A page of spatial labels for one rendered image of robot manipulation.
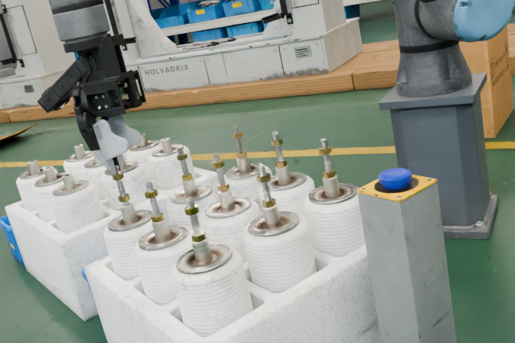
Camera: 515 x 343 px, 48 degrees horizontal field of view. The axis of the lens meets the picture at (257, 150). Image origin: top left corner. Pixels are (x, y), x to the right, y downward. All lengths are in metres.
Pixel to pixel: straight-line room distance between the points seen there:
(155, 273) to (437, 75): 0.66
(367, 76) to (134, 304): 2.01
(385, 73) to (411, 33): 1.50
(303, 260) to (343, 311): 0.10
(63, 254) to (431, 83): 0.79
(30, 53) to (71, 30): 3.21
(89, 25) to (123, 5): 2.69
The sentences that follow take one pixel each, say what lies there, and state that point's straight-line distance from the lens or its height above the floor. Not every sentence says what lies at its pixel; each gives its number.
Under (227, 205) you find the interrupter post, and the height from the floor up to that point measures 0.26.
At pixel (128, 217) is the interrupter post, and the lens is 0.97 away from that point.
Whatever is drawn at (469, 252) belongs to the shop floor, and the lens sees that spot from 1.22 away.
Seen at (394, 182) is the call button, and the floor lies 0.33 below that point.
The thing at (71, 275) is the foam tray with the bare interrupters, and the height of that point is 0.11.
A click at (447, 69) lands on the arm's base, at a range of 1.21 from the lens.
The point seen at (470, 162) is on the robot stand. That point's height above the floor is 0.16.
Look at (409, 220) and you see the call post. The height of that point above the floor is 0.28.
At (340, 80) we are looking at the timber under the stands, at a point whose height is 0.05.
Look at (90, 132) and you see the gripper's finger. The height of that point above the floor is 0.42.
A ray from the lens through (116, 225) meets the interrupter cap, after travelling 0.98.
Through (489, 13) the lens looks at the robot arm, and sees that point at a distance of 1.07.
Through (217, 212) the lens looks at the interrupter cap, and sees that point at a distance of 0.92.
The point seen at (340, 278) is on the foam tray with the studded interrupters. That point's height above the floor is 0.17.
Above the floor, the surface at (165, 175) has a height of 0.21.
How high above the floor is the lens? 0.59
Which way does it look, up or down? 16 degrees down
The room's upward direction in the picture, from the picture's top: 12 degrees counter-clockwise
